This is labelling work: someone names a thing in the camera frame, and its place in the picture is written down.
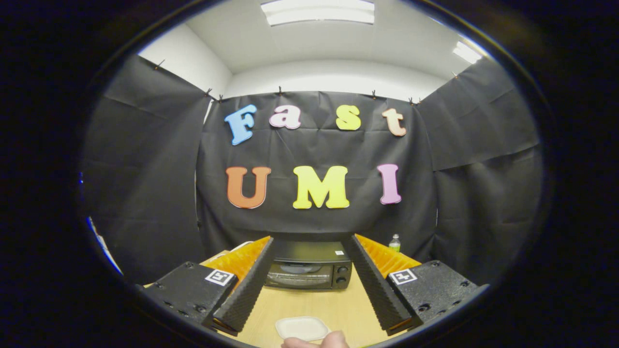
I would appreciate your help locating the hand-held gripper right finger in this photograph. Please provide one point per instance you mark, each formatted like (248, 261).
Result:
(372, 285)

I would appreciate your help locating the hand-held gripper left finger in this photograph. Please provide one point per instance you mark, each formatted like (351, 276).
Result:
(251, 285)

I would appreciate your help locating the black toaster oven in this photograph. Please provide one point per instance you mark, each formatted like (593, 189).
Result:
(309, 270)

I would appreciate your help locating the white pop-up toaster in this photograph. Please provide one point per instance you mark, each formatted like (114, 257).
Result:
(242, 245)

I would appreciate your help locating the green drink bottle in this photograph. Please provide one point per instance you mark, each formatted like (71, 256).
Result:
(395, 244)

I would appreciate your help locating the white plastic plate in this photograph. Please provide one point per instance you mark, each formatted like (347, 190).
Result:
(302, 327)

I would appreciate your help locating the small ceiling light panel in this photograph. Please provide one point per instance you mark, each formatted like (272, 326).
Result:
(466, 52)

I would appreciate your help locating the large ceiling light panel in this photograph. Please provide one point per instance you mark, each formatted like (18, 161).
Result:
(318, 12)

